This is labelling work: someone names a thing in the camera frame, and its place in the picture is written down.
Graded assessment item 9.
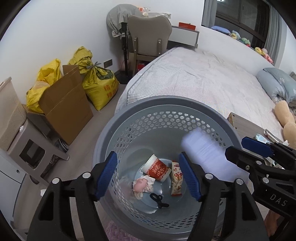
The blue grey folded duvet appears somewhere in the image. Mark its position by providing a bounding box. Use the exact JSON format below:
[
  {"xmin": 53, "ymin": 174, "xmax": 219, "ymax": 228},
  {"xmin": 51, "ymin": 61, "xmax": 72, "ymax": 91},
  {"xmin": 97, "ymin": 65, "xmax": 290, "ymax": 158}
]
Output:
[{"xmin": 257, "ymin": 68, "xmax": 296, "ymax": 103}]

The beige storage box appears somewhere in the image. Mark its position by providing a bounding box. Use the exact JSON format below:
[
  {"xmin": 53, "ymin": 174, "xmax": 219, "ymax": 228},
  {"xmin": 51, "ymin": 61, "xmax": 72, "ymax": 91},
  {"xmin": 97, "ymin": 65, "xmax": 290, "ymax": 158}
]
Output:
[{"xmin": 0, "ymin": 77, "xmax": 27, "ymax": 151}]

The purple cardboard box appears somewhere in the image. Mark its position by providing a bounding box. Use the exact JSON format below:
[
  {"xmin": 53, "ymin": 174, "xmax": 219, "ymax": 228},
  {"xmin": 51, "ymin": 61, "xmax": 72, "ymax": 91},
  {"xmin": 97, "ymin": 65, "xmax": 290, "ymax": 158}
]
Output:
[{"xmin": 181, "ymin": 131, "xmax": 250, "ymax": 181}]

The red white snack packet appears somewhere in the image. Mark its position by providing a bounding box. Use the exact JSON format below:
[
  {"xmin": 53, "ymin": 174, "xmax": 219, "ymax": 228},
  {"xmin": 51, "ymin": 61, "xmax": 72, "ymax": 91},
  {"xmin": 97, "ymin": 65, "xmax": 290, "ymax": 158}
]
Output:
[{"xmin": 170, "ymin": 161, "xmax": 185, "ymax": 196}]

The brown cardboard box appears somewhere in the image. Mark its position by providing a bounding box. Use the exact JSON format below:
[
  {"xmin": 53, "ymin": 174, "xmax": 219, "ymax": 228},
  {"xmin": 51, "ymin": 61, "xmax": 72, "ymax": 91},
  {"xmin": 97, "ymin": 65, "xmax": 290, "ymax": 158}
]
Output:
[{"xmin": 38, "ymin": 65, "xmax": 94, "ymax": 146}]

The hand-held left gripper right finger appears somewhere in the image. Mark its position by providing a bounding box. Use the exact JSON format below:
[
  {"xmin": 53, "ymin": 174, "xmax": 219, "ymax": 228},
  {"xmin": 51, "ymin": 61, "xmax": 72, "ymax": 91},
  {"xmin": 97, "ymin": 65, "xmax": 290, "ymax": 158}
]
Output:
[{"xmin": 178, "ymin": 152, "xmax": 265, "ymax": 241}]

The grey white desk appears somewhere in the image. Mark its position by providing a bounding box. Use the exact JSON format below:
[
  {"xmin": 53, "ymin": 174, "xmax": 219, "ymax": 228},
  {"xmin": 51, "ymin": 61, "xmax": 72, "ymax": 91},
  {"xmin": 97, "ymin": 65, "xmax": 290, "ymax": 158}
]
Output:
[{"xmin": 170, "ymin": 25, "xmax": 200, "ymax": 49}]

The beige padded chair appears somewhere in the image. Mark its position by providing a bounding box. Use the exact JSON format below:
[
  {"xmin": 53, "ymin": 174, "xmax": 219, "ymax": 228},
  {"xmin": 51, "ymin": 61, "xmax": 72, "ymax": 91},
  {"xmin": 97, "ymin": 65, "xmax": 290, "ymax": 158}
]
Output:
[{"xmin": 128, "ymin": 15, "xmax": 173, "ymax": 77}]

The black hair tie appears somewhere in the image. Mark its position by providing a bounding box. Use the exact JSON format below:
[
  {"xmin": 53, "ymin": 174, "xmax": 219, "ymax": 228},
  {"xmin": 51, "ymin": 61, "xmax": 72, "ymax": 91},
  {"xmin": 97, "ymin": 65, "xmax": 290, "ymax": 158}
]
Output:
[{"xmin": 150, "ymin": 193, "xmax": 169, "ymax": 208}]

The grey plastic stool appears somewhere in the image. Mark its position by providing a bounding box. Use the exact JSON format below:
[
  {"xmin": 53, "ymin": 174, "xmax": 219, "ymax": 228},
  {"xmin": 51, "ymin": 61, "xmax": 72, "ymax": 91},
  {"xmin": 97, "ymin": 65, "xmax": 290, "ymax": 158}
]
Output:
[{"xmin": 7, "ymin": 104, "xmax": 70, "ymax": 183}]

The person's right forearm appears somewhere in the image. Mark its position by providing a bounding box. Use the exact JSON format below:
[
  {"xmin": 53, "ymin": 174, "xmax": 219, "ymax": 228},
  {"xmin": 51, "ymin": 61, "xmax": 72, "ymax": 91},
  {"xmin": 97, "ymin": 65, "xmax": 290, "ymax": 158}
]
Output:
[{"xmin": 265, "ymin": 210, "xmax": 285, "ymax": 237}]

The cream paper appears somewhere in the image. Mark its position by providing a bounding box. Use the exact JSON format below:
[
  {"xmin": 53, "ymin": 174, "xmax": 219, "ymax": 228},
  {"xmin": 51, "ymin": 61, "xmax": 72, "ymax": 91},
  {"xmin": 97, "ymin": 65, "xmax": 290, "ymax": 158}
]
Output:
[{"xmin": 133, "ymin": 175, "xmax": 156, "ymax": 200}]

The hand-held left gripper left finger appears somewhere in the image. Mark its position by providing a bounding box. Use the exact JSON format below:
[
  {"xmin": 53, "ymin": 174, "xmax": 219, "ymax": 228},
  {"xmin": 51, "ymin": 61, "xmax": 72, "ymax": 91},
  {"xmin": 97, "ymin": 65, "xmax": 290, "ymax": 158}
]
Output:
[{"xmin": 26, "ymin": 151, "xmax": 118, "ymax": 241}]

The crumpled yellow plastic sack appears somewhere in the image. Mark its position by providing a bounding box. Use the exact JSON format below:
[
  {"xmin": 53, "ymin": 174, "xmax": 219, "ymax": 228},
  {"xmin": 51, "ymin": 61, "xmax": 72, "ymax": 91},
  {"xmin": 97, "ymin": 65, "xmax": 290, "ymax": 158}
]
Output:
[{"xmin": 26, "ymin": 59, "xmax": 63, "ymax": 113}]

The bed with checked sheet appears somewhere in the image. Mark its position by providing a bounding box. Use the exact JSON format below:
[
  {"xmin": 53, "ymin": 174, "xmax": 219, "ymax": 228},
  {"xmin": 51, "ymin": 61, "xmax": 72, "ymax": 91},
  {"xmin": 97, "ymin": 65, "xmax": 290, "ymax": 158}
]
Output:
[{"xmin": 114, "ymin": 46, "xmax": 296, "ymax": 144}]

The plain yellow sack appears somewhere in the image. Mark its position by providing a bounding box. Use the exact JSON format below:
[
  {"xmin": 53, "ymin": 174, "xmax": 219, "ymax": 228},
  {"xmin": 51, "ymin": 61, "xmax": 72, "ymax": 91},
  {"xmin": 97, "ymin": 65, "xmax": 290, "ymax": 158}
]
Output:
[{"xmin": 68, "ymin": 46, "xmax": 93, "ymax": 75}]

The tied yellow printed sack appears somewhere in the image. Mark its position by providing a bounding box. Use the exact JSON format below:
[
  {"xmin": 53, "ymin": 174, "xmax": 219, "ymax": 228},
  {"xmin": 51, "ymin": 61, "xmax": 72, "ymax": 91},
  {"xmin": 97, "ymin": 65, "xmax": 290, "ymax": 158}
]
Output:
[{"xmin": 82, "ymin": 61, "xmax": 119, "ymax": 111}]

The blue pillow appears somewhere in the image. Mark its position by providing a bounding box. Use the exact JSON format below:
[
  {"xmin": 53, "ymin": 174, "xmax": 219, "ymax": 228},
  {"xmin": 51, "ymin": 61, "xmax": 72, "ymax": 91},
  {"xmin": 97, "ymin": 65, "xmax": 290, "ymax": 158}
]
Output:
[{"xmin": 210, "ymin": 25, "xmax": 232, "ymax": 35}]

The beige teddy bear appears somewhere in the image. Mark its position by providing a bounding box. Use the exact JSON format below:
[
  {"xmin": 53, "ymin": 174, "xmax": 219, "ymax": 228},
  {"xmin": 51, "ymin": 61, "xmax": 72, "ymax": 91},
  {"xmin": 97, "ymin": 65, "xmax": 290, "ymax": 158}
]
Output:
[{"xmin": 274, "ymin": 101, "xmax": 296, "ymax": 149}]

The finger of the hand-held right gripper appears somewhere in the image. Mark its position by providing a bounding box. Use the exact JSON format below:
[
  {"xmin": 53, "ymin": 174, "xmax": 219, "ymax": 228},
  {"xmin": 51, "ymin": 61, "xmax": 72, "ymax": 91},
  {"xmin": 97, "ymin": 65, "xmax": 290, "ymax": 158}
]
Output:
[
  {"xmin": 225, "ymin": 146, "xmax": 274, "ymax": 174},
  {"xmin": 241, "ymin": 137, "xmax": 296, "ymax": 163}
]

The grey curtain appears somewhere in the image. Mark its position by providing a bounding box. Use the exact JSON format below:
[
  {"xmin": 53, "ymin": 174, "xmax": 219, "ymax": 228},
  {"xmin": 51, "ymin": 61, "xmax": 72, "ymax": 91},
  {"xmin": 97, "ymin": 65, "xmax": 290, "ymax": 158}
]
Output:
[{"xmin": 264, "ymin": 16, "xmax": 287, "ymax": 67}]

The grey perforated waste basket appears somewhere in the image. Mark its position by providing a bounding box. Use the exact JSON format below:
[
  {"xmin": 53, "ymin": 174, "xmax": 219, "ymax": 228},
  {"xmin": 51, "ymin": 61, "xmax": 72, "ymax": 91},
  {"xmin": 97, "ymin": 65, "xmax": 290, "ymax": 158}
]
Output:
[{"xmin": 95, "ymin": 95, "xmax": 240, "ymax": 241}]

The red white paper cup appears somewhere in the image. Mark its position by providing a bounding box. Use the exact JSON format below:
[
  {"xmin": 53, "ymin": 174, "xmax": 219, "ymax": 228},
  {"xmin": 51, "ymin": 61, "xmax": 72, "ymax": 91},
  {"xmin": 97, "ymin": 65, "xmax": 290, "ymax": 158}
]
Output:
[{"xmin": 141, "ymin": 154, "xmax": 172, "ymax": 181}]

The red flat box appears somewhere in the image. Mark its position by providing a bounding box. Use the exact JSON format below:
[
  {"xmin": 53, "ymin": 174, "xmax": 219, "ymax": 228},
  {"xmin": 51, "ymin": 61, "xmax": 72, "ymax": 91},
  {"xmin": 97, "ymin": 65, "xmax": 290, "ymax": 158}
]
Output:
[{"xmin": 179, "ymin": 22, "xmax": 197, "ymax": 30}]

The white cabinet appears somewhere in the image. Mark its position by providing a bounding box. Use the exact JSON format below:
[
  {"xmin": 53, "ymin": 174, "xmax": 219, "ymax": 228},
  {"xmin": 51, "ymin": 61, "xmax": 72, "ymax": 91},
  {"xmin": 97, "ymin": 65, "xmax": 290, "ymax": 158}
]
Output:
[{"xmin": 0, "ymin": 148, "xmax": 47, "ymax": 232}]

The purple fluffy rug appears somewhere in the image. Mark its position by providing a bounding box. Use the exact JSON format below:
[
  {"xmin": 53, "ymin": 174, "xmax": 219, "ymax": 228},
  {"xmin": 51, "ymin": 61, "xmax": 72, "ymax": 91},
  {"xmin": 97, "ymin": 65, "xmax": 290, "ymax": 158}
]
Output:
[{"xmin": 104, "ymin": 220, "xmax": 139, "ymax": 241}]

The dark window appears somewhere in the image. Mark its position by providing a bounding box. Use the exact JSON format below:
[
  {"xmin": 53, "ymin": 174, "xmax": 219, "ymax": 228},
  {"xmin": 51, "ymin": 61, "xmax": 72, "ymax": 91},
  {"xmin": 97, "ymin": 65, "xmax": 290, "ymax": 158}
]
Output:
[{"xmin": 201, "ymin": 0, "xmax": 271, "ymax": 49}]

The grey cloth covered fan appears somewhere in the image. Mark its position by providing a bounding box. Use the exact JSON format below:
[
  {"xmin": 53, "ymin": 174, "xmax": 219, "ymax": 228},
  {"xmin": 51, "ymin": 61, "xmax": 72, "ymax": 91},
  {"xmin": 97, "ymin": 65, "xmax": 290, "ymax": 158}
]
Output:
[{"xmin": 106, "ymin": 4, "xmax": 141, "ymax": 84}]

